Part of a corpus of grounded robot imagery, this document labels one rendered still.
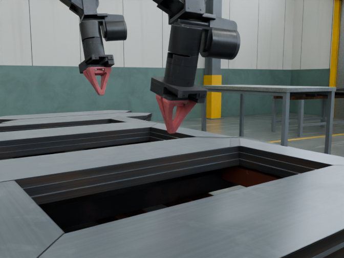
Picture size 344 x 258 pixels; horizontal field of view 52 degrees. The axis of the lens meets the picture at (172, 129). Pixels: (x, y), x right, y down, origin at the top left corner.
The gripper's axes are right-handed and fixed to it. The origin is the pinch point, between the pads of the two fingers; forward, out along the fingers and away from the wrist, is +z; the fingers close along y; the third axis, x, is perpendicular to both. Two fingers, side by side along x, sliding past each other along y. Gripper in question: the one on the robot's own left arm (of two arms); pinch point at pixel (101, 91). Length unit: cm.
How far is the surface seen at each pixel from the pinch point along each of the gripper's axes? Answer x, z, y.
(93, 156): 10.9, 17.4, -13.3
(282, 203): 2, 29, -56
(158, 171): 0.2, 23.0, -22.6
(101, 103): -308, -101, 653
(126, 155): 4.1, 18.3, -16.2
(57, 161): 18.9, 17.0, -13.1
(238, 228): 13, 29, -58
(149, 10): -437, -300, 583
